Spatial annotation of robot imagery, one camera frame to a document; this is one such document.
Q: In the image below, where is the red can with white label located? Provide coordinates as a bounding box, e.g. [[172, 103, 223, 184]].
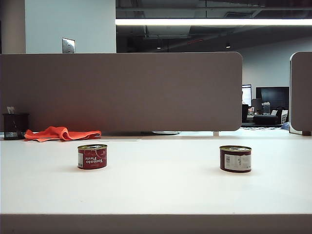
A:
[[219, 145, 252, 174]]

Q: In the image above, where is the red can with Tomato Paste print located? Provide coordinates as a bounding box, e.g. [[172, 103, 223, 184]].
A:
[[77, 144, 108, 170]]

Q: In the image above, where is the large brown desk partition panel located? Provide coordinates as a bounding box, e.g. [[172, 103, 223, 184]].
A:
[[0, 51, 243, 133]]

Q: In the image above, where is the white lit computer monitor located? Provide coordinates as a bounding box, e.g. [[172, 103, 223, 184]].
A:
[[242, 84, 252, 106]]

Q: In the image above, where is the orange cloth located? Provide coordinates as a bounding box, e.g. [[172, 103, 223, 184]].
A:
[[23, 126, 102, 142]]

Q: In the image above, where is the black round ottoman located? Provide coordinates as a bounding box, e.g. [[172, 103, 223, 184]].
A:
[[253, 115, 279, 125]]

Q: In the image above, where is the long ceiling light strip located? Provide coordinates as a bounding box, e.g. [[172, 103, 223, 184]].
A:
[[115, 18, 312, 26]]

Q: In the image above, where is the black mesh pen holder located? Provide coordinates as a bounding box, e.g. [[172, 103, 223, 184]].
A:
[[2, 113, 30, 140]]

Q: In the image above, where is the small brown desk partition panel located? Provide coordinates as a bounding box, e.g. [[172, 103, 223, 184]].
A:
[[289, 51, 312, 135]]

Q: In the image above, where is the metal wall switch plate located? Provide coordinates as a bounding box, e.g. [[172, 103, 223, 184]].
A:
[[61, 37, 76, 54]]

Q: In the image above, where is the black wall screen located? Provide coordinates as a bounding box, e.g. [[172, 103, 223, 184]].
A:
[[255, 86, 290, 115]]

